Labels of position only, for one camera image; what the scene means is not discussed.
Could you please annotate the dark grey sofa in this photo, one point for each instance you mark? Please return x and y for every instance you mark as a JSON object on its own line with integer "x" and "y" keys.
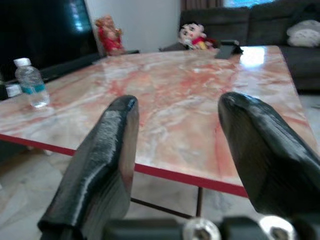
{"x": 262, "y": 27}

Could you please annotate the white pillow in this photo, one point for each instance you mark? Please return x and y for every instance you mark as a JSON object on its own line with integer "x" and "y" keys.
{"x": 303, "y": 33}

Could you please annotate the clear plastic water bottle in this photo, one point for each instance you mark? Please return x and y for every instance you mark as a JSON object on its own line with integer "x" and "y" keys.
{"x": 31, "y": 80}

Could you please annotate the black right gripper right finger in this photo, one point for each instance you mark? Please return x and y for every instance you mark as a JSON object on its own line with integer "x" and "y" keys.
{"x": 270, "y": 155}

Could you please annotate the marble pattern folding table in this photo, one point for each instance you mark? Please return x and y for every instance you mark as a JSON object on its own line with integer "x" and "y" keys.
{"x": 175, "y": 100}

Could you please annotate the black television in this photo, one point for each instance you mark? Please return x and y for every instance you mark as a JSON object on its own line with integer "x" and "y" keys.
{"x": 42, "y": 30}

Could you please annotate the red and gold figurine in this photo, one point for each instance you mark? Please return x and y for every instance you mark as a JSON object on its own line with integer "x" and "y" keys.
{"x": 110, "y": 35}

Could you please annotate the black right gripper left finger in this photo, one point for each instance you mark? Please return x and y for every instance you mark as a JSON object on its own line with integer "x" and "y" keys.
{"x": 100, "y": 162}

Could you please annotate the plush doll with red shirt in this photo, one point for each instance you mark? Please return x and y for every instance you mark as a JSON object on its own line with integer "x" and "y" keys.
{"x": 193, "y": 35}

